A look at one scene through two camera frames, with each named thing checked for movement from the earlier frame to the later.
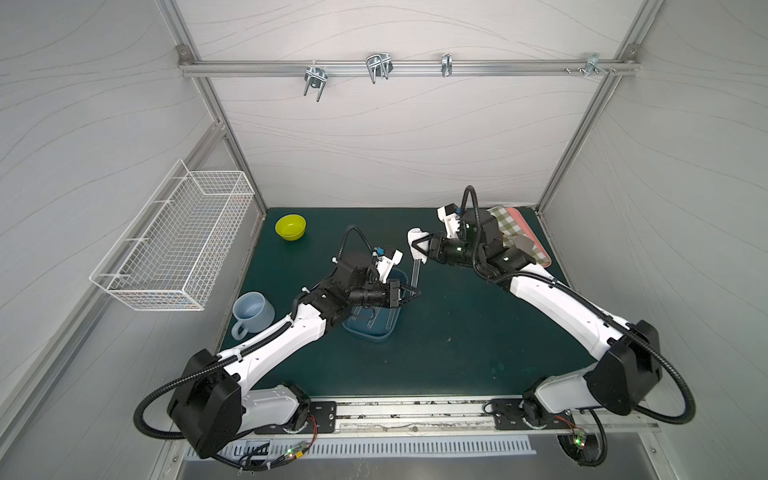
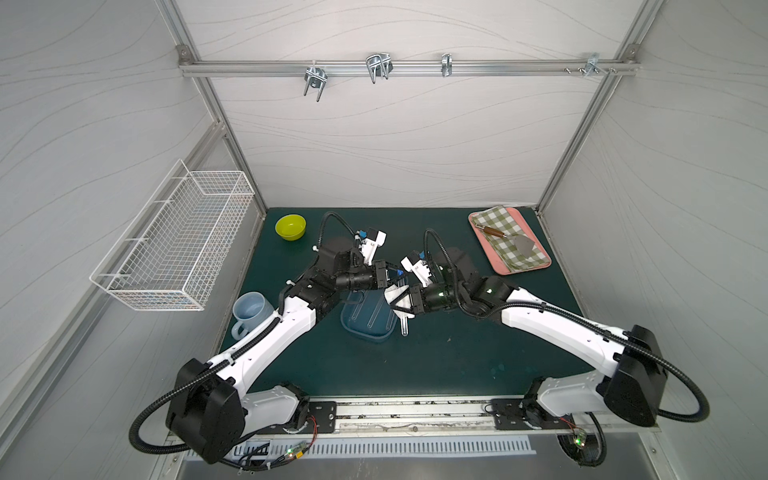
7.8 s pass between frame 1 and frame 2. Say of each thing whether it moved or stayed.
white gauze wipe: moved
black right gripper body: moved
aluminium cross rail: stayed
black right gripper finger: moved
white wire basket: stayed
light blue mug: stayed
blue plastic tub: stayed
